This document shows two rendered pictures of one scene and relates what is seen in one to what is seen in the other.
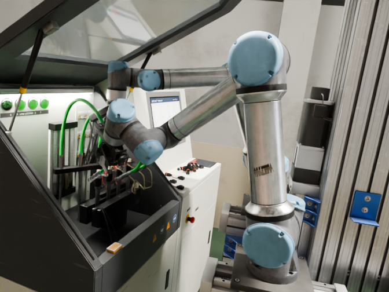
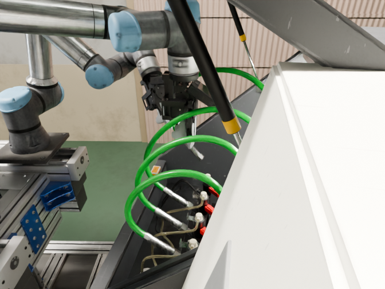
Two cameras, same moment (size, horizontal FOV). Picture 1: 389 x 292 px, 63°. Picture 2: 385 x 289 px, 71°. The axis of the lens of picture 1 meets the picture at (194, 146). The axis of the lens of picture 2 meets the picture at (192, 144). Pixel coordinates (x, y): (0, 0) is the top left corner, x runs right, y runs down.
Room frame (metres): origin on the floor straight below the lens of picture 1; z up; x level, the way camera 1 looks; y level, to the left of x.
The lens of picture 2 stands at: (1.90, 0.25, 1.61)
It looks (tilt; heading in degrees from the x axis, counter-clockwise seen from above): 31 degrees down; 171
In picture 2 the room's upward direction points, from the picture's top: straight up
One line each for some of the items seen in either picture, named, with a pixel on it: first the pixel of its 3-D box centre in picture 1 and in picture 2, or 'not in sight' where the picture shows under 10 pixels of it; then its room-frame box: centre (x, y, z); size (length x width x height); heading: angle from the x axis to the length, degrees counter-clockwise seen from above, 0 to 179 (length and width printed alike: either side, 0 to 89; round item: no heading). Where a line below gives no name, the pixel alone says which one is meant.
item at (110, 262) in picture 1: (143, 241); (139, 226); (1.21, 0.16, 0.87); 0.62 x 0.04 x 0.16; 161
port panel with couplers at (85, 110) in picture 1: (85, 135); not in sight; (1.60, 0.56, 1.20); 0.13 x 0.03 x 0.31; 161
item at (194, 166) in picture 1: (191, 166); not in sight; (1.93, 0.01, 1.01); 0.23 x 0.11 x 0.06; 161
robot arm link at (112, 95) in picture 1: (117, 95); (183, 63); (1.27, 0.33, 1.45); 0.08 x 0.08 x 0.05
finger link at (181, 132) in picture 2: not in sight; (182, 135); (1.28, 0.32, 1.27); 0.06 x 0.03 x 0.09; 71
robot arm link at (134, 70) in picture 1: (144, 79); (136, 30); (1.28, 0.22, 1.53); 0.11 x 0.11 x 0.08; 18
